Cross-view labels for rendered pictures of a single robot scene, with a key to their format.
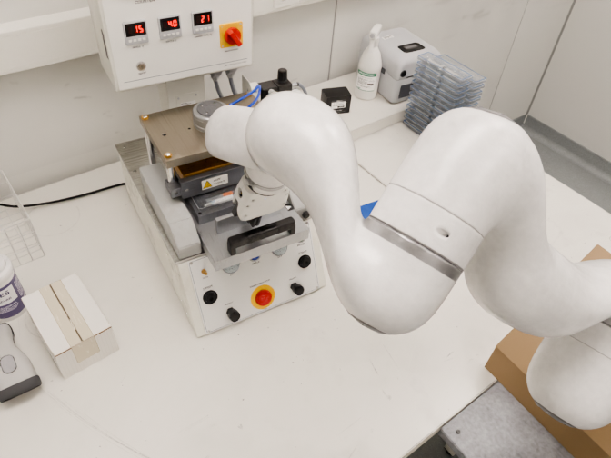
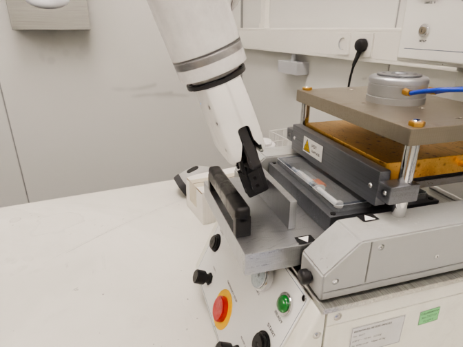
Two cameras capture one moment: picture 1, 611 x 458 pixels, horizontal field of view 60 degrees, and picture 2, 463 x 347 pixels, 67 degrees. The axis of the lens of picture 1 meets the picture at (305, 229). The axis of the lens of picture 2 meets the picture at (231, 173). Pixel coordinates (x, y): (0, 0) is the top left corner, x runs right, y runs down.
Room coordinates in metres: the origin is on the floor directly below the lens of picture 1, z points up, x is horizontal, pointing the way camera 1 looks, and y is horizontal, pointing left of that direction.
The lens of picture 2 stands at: (0.89, -0.33, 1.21)
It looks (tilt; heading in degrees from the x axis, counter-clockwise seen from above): 22 degrees down; 107
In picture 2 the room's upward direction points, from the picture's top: straight up
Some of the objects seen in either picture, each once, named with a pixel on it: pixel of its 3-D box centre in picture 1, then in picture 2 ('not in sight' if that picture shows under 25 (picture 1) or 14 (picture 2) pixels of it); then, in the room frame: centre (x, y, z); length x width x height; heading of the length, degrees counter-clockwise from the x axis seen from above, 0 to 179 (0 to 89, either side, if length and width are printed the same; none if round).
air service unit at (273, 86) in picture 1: (274, 98); not in sight; (1.20, 0.11, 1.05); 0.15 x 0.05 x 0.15; 123
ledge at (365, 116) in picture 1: (329, 113); not in sight; (1.59, -0.04, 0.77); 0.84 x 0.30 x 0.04; 130
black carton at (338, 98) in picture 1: (335, 100); not in sight; (1.58, -0.06, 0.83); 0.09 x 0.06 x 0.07; 111
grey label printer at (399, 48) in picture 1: (398, 64); not in sight; (1.79, -0.28, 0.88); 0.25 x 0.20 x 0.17; 34
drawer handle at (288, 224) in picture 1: (262, 234); (227, 196); (0.76, 0.09, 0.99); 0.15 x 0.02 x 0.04; 123
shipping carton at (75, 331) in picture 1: (70, 323); (224, 193); (0.63, 0.49, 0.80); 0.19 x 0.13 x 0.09; 40
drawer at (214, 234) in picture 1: (235, 202); (313, 196); (0.88, 0.16, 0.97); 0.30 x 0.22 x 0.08; 33
